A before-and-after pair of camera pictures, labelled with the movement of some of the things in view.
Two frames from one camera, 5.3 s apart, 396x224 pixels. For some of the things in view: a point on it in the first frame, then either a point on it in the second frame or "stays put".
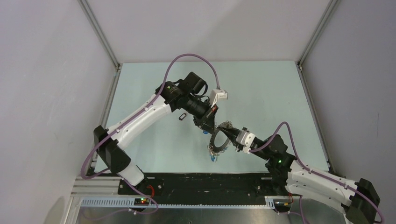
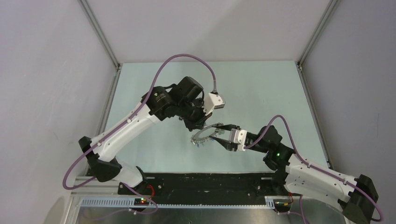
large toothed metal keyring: (212, 146) -> (195, 139)
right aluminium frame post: (327, 16) stays put
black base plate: (204, 188) stays put
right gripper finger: (231, 133) -> (227, 145)
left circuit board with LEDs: (141, 201) stays put
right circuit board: (282, 203) stays put
